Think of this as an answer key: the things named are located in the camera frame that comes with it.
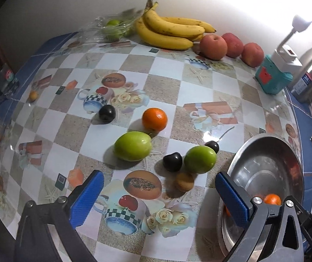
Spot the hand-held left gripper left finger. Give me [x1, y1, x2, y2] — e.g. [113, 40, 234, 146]
[14, 170, 104, 262]

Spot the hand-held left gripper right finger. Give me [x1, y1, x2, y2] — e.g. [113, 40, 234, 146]
[215, 171, 312, 262]

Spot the orange tangerine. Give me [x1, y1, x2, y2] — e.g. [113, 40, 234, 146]
[264, 193, 281, 206]
[142, 107, 168, 132]

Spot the stainless steel bowl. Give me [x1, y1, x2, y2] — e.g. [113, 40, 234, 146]
[216, 134, 304, 254]

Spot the small brown round fruit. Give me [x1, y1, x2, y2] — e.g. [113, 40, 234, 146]
[175, 172, 195, 192]

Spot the large green jujube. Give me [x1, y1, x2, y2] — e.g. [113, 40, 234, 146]
[114, 131, 152, 162]
[184, 146, 217, 174]

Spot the dark plum with long stem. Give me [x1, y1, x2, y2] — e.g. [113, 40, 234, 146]
[204, 127, 235, 154]

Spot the dark purple plum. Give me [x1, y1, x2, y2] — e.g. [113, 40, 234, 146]
[99, 104, 116, 124]
[163, 153, 183, 172]

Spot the printed checkered tablecloth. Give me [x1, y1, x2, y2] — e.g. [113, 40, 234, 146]
[0, 31, 312, 262]

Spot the glass mug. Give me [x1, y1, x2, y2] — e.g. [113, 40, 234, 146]
[0, 65, 20, 99]

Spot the red apple right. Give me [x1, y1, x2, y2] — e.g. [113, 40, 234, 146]
[240, 43, 265, 68]

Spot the red apple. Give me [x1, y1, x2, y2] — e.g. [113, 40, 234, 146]
[200, 33, 228, 60]
[240, 43, 265, 68]
[221, 33, 244, 58]

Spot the white plug-in adapter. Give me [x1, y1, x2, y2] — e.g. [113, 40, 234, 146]
[271, 15, 312, 73]

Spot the red apple left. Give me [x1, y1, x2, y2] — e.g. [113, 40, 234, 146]
[200, 33, 228, 60]

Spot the red apple middle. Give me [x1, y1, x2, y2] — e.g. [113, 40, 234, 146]
[221, 33, 244, 58]

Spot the clear plastic fruit container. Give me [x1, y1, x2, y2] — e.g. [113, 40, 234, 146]
[78, 8, 143, 44]

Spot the yellow banana bunch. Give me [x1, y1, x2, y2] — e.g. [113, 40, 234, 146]
[134, 0, 217, 50]

